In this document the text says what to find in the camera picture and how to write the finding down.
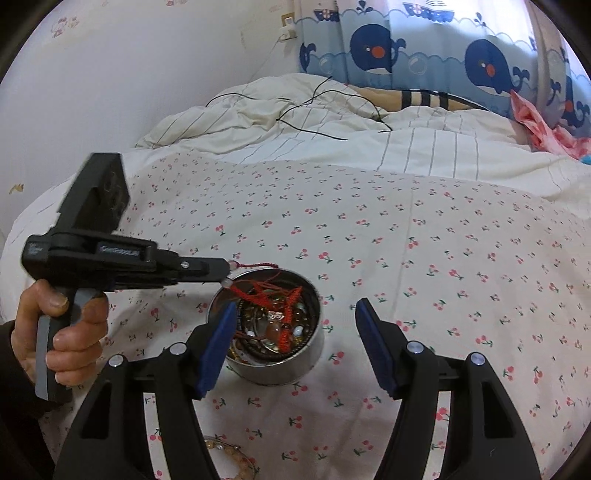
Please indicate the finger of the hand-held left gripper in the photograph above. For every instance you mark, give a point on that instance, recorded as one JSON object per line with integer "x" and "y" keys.
{"x": 194, "y": 279}
{"x": 194, "y": 265}

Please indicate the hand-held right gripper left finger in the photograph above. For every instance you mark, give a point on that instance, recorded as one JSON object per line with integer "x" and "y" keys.
{"x": 217, "y": 350}

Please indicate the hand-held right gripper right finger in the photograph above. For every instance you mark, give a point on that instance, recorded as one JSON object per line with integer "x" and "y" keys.
{"x": 376, "y": 350}

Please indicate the round silver metal tin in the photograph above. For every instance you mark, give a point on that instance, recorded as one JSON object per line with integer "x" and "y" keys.
{"x": 295, "y": 369}

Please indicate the person's left forearm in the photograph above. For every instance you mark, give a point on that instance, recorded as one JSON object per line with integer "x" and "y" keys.
{"x": 11, "y": 383}

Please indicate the person's left hand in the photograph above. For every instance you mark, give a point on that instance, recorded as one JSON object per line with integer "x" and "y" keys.
{"x": 83, "y": 341}

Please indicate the cherry print bed sheet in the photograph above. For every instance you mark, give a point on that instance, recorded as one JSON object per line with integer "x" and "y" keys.
{"x": 415, "y": 254}

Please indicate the white striped duvet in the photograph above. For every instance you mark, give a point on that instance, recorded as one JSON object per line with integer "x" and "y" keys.
{"x": 323, "y": 154}

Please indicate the tan black striped pillow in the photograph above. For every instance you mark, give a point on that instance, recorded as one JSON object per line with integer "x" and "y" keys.
{"x": 418, "y": 99}

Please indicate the pink cloth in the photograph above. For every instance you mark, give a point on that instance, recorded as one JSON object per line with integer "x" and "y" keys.
{"x": 554, "y": 134}

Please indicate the blue whale print curtain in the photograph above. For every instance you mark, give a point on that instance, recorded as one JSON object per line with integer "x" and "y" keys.
{"x": 438, "y": 39}

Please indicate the white wall charger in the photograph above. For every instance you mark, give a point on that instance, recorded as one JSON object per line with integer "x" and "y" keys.
{"x": 289, "y": 31}

